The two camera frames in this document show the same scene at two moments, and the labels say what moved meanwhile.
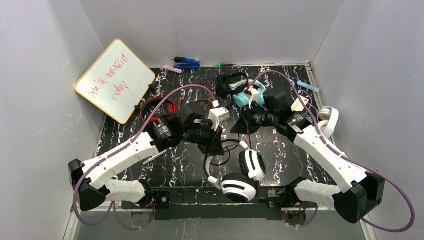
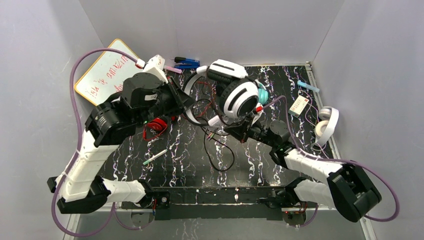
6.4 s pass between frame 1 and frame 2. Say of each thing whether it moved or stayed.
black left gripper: moved
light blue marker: stayed
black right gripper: moved
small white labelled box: stayed
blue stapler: stayed
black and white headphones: moved
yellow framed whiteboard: stayed
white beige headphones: stayed
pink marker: stayed
